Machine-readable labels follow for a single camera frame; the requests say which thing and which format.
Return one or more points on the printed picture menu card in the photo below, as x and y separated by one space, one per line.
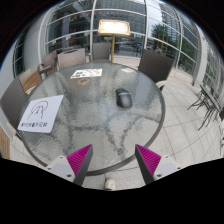
86 73

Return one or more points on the dark metal folding furniture group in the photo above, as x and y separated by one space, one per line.
208 101

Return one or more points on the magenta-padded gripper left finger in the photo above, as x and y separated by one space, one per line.
78 160

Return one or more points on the tan tape roll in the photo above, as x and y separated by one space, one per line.
80 81

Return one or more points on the black computer mouse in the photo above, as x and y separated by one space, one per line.
124 98

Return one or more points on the dark grey wicker chair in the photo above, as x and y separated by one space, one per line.
156 66

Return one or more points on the white mouse pad black drawing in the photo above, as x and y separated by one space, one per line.
40 115

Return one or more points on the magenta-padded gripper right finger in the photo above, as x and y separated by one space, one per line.
149 160

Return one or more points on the gold menu display stand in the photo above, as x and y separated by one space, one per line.
114 28

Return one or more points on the wooden slatted bench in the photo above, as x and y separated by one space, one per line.
31 80
4 143

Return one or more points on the large grey wicker chair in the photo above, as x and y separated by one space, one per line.
13 101

